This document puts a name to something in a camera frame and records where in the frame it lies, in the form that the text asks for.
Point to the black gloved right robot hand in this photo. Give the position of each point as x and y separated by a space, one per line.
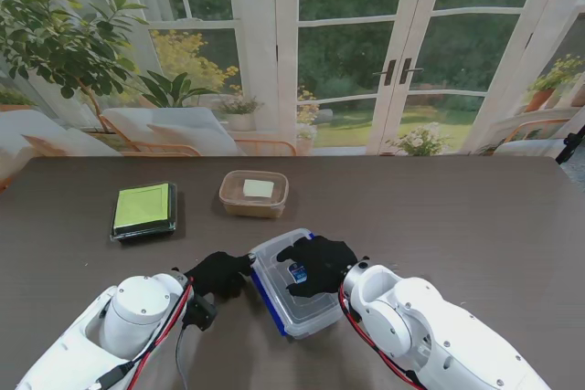
320 266

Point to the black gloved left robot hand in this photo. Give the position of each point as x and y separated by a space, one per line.
219 276

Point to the clear lid with blue label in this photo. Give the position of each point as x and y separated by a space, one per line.
315 312

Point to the clear box with blue clips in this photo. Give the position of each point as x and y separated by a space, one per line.
274 303

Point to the brown kraft paper container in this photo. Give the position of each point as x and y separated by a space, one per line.
249 209

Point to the black plastic tray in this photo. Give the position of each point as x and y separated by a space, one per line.
169 207

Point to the clear lid with white label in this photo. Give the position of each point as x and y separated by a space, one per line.
258 186

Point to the clear lid with green label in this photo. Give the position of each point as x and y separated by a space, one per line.
141 205

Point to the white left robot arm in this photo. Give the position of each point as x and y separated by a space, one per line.
100 335

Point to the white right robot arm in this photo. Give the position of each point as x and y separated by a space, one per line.
434 330

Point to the printed garden backdrop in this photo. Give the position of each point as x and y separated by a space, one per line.
347 43

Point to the black tripod stand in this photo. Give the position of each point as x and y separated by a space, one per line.
569 148

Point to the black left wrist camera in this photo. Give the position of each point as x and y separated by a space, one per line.
199 312

